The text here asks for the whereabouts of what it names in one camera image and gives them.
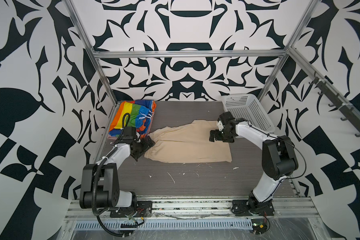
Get small electronics board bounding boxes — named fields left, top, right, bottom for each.
left=251, top=218, right=271, bottom=236

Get pink shorts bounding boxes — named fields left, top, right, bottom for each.
left=107, top=135, right=131, bottom=142

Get white plastic basket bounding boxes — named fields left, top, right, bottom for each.
left=222, top=94, right=275, bottom=133

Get rainbow coloured shorts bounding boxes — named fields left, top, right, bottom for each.
left=108, top=100, right=157, bottom=138

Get beige shorts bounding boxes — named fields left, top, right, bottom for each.
left=144, top=120, right=232, bottom=164

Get white slotted cable duct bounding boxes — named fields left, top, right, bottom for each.
left=74, top=218, right=254, bottom=231

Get aluminium frame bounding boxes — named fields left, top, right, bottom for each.
left=68, top=1, right=360, bottom=240

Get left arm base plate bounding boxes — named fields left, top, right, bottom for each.
left=110, top=201, right=153, bottom=218

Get black corrugated cable conduit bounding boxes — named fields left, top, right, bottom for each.
left=90, top=112, right=145, bottom=238

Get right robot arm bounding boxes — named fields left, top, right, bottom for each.
left=210, top=112, right=299, bottom=209

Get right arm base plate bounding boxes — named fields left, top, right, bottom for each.
left=231, top=198, right=275, bottom=217

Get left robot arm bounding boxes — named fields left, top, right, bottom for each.
left=79, top=127, right=155, bottom=215

